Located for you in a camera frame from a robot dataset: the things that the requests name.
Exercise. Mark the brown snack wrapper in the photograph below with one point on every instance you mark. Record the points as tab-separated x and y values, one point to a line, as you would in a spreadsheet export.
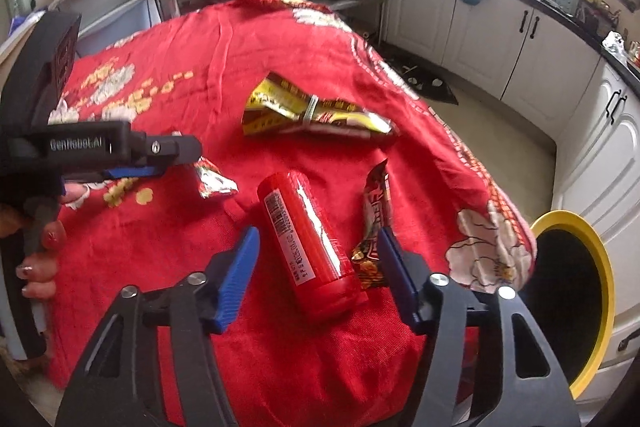
375	217

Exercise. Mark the small shiny candy wrapper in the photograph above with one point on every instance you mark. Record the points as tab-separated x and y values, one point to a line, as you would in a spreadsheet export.
215	182

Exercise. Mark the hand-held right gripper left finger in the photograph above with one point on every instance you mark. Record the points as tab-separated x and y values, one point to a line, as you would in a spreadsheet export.
240	277

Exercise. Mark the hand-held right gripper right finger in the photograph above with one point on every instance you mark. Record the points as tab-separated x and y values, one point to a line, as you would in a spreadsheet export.
397	282

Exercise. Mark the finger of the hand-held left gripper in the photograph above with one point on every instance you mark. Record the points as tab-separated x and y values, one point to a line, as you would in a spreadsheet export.
165	149

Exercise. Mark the yellow-rimmed trash bin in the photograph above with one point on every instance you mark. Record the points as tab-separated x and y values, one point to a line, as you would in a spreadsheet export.
602	287

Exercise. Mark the red floral tablecloth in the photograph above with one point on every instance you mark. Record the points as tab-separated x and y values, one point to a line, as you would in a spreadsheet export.
250	82

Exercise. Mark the person's left hand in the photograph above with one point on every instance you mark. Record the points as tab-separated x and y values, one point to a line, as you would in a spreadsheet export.
50	237

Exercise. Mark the gold tied snack wrapper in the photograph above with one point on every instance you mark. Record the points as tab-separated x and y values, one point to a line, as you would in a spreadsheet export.
310	112

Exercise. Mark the dark floor mat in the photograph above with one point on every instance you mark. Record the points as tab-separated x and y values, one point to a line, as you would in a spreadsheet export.
425	82

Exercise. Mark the white base cabinets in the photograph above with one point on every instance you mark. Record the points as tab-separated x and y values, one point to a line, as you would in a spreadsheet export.
500	42

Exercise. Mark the white plastic drawer cabinet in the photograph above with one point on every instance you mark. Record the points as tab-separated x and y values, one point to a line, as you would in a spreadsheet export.
110	2

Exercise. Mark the clear plastic bag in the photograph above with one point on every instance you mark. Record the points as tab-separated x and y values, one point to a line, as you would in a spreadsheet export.
615	44

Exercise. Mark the red cylindrical jar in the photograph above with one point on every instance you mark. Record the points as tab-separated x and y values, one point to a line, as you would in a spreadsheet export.
310	247

